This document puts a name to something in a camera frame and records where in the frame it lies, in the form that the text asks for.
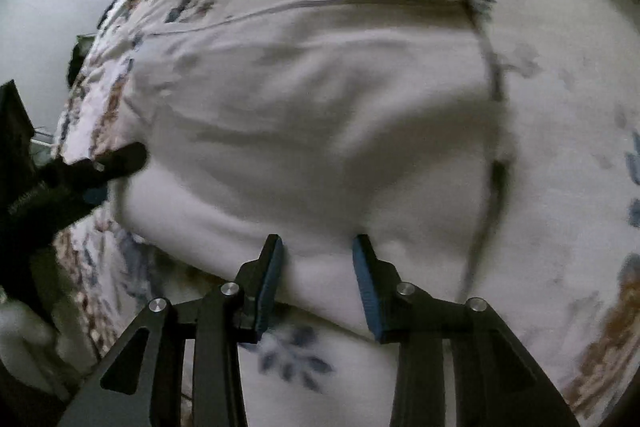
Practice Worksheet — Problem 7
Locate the floral bed blanket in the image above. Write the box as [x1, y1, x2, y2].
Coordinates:
[50, 0, 640, 427]

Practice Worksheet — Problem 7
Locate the white long-sleeve shirt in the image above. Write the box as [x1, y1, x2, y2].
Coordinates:
[112, 0, 516, 344]

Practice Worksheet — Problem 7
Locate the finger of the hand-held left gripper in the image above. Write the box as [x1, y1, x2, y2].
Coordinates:
[55, 142, 149, 194]
[62, 184, 110, 223]

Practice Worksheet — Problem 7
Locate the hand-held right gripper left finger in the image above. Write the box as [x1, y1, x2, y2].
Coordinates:
[57, 234, 285, 427]

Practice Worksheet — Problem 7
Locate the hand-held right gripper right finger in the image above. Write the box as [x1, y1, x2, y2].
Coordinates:
[351, 234, 583, 427]

